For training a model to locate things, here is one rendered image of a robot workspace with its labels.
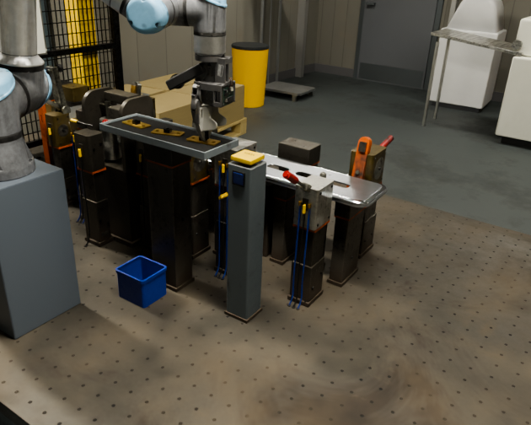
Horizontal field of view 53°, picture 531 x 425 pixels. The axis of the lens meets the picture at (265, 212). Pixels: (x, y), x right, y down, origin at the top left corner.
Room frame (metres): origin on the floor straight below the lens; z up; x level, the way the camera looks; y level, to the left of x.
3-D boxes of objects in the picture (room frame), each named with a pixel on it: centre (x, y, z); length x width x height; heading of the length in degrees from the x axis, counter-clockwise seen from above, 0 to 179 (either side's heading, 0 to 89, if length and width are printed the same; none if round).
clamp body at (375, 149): (1.62, -0.32, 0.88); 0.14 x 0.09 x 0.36; 148
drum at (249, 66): (6.22, 0.25, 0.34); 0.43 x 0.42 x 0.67; 57
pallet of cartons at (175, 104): (4.71, 0.91, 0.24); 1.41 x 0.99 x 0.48; 147
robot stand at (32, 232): (1.20, 0.64, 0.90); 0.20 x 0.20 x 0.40; 57
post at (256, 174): (1.22, 0.05, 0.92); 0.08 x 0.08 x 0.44; 58
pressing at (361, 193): (1.76, 0.26, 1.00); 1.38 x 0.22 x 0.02; 58
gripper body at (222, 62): (1.30, 0.14, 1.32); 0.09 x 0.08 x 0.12; 66
